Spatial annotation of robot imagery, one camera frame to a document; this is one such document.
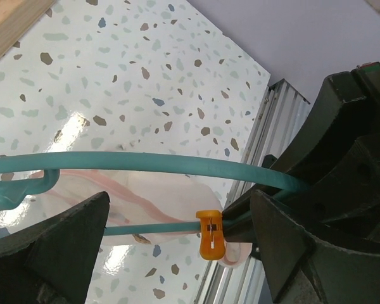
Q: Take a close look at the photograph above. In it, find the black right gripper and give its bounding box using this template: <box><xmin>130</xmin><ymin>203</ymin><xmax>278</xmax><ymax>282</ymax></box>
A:
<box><xmin>223</xmin><ymin>62</ymin><xmax>380</xmax><ymax>243</ymax></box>

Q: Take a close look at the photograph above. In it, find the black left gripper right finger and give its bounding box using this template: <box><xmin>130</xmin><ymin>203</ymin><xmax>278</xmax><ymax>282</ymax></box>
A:
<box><xmin>250</xmin><ymin>191</ymin><xmax>380</xmax><ymax>303</ymax></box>

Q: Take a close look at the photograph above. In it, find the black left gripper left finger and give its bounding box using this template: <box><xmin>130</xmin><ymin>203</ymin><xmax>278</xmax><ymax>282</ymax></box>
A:
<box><xmin>0</xmin><ymin>192</ymin><xmax>110</xmax><ymax>303</ymax></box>

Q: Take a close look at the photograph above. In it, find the teal clothes hanger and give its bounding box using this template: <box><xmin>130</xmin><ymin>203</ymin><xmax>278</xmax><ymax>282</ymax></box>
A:
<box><xmin>0</xmin><ymin>152</ymin><xmax>309</xmax><ymax>236</ymax></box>

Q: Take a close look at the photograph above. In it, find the orange clothespin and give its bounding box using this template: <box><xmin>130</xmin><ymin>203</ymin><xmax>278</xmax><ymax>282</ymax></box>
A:
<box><xmin>196</xmin><ymin>210</ymin><xmax>225</xmax><ymax>260</ymax></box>

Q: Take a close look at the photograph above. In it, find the white pink-trimmed underwear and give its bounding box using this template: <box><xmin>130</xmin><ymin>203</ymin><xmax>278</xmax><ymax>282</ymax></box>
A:
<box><xmin>28</xmin><ymin>169</ymin><xmax>253</xmax><ymax>269</ymax></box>

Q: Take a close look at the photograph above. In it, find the wooden hanger rack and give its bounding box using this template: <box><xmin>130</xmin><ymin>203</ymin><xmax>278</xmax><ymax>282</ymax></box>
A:
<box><xmin>0</xmin><ymin>0</ymin><xmax>54</xmax><ymax>58</ymax></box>

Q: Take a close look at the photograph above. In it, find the aluminium rail frame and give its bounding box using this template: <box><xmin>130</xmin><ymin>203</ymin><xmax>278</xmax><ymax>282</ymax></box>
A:
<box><xmin>193</xmin><ymin>79</ymin><xmax>312</xmax><ymax>304</ymax></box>

